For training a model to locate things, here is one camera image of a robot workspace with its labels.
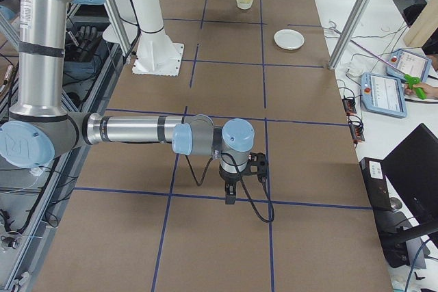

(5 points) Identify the operator hand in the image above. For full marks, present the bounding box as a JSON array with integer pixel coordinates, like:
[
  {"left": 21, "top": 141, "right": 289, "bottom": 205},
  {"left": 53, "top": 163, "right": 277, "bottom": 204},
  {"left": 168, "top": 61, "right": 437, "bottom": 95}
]
[{"left": 404, "top": 82, "right": 431, "bottom": 98}]

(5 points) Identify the orange circuit board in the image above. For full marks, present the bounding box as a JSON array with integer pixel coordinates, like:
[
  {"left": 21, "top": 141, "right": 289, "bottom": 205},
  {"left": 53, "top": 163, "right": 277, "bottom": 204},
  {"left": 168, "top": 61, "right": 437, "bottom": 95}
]
[
  {"left": 342, "top": 98, "right": 357, "bottom": 116},
  {"left": 347, "top": 114, "right": 365, "bottom": 144}
]

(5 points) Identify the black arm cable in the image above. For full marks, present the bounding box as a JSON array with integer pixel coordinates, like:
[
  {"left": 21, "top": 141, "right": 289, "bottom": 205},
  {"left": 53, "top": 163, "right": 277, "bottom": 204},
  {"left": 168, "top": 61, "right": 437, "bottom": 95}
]
[{"left": 184, "top": 153, "right": 274, "bottom": 224}]

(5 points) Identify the orange circuit board lower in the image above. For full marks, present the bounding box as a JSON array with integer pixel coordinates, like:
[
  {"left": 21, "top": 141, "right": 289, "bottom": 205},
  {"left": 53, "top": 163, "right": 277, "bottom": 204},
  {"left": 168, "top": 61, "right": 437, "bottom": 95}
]
[{"left": 347, "top": 114, "right": 365, "bottom": 144}]

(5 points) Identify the near blue teach pendant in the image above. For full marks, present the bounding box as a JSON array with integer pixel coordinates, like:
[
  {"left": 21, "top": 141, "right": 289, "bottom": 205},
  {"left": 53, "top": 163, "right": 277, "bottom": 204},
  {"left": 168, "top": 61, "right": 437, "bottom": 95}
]
[{"left": 361, "top": 72, "right": 407, "bottom": 118}]

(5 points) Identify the orange circuit board upper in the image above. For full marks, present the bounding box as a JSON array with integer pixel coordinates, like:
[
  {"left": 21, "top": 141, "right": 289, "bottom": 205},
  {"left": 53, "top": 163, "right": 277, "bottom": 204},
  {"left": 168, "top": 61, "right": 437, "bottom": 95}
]
[{"left": 342, "top": 98, "right": 357, "bottom": 116}]

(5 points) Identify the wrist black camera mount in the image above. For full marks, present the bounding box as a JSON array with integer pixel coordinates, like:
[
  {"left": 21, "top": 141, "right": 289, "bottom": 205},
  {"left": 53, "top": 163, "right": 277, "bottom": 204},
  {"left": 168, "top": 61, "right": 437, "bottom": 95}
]
[{"left": 245, "top": 152, "right": 268, "bottom": 186}]

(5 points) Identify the aluminium frame post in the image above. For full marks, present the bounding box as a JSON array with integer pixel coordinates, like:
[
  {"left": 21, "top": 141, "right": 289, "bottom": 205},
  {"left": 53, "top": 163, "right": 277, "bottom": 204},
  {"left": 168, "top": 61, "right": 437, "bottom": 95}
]
[{"left": 328, "top": 0, "right": 370, "bottom": 70}]

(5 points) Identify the white round plate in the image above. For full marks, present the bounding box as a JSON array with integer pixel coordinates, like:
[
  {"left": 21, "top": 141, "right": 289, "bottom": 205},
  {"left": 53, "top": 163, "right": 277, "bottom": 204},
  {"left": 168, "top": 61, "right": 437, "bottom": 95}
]
[{"left": 274, "top": 29, "right": 305, "bottom": 51}]

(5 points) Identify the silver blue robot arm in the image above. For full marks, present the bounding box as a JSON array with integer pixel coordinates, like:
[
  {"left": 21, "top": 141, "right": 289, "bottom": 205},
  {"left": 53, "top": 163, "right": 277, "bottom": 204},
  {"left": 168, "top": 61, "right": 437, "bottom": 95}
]
[{"left": 1, "top": 0, "right": 255, "bottom": 204}]

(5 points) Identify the green handled reacher grabber stick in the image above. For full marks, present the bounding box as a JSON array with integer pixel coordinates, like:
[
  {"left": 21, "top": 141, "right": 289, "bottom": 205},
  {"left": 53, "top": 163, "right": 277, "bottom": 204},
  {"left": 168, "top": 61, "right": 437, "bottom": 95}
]
[{"left": 348, "top": 38, "right": 425, "bottom": 100}]

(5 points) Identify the blue teach pendant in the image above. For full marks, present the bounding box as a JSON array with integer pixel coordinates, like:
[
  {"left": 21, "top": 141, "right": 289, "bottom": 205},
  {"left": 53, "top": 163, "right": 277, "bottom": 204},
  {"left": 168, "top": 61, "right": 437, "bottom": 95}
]
[
  {"left": 361, "top": 72, "right": 407, "bottom": 118},
  {"left": 386, "top": 49, "right": 432, "bottom": 82}
]

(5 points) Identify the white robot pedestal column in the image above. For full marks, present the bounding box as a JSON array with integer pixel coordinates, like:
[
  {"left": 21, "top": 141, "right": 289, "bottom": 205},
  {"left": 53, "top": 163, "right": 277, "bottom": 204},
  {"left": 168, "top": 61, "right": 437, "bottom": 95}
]
[{"left": 115, "top": 0, "right": 184, "bottom": 77}]

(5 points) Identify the white small bowl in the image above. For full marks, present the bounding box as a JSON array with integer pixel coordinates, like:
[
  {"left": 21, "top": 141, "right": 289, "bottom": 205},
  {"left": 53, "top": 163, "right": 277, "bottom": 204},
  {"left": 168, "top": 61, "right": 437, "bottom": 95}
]
[{"left": 236, "top": 0, "right": 254, "bottom": 10}]

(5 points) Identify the operator forearm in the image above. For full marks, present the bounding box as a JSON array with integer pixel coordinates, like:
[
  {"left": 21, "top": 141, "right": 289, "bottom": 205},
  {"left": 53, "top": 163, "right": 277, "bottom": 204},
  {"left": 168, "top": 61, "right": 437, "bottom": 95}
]
[{"left": 428, "top": 86, "right": 438, "bottom": 99}]

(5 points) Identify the black mini pc box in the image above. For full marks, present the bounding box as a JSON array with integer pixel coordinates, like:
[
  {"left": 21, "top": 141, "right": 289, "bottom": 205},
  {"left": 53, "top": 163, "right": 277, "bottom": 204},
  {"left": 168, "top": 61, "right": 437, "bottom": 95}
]
[{"left": 359, "top": 157, "right": 391, "bottom": 211}]

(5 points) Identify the black monitor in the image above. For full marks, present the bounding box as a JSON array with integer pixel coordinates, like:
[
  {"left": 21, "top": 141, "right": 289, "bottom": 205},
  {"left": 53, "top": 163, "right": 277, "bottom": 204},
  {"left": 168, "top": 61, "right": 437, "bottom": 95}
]
[{"left": 374, "top": 123, "right": 437, "bottom": 268}]

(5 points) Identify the far blue teach pendant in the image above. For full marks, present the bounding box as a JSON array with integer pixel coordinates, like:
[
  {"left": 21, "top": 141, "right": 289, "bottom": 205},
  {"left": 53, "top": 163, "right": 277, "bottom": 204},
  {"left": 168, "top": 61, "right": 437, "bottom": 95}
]
[{"left": 386, "top": 49, "right": 432, "bottom": 82}]

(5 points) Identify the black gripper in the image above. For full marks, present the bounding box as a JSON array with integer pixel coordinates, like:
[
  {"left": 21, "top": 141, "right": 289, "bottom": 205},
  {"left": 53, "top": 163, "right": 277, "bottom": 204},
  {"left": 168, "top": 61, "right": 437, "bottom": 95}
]
[{"left": 219, "top": 166, "right": 244, "bottom": 204}]

